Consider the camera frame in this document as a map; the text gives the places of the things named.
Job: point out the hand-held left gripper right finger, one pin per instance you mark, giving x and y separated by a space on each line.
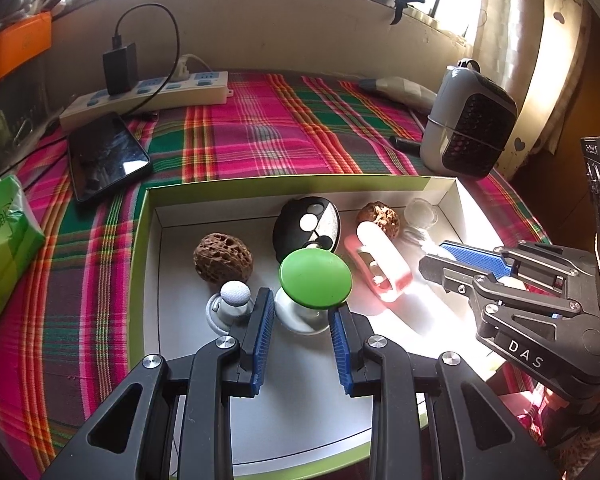
341 350

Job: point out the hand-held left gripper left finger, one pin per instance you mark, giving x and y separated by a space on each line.
261 335

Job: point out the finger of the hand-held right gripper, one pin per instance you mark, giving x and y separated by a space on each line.
472 256
455 272

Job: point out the white knob stopper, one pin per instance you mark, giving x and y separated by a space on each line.
230 305

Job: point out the small clear jar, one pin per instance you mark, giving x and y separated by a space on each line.
421 212

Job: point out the green capped white stopper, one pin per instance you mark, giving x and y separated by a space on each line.
316 280

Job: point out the white box with green sides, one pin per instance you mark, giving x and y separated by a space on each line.
170 270

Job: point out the black remote key fob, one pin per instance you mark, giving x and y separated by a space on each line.
307 225

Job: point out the large brown walnut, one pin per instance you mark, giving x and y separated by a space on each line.
223 258

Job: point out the small brown walnut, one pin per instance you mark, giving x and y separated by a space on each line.
377 215

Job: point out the white and black mini heater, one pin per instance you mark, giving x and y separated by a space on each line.
467 125

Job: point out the grey and white tool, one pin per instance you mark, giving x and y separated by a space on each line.
397 89

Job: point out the plaid tablecloth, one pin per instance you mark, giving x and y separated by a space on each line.
280 125

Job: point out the heart print curtain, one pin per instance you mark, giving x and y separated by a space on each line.
545 50

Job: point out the black smartphone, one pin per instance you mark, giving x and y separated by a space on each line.
107 157

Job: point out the black window clip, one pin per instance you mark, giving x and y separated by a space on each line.
405 4

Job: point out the white power strip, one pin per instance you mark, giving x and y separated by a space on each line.
145 94

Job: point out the green tissue pack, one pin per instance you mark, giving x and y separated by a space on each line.
5 255

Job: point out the white plug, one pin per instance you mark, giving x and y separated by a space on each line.
184 67

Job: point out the black charger adapter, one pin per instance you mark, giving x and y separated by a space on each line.
121 67

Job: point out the orange box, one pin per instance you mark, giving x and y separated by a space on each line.
15 50

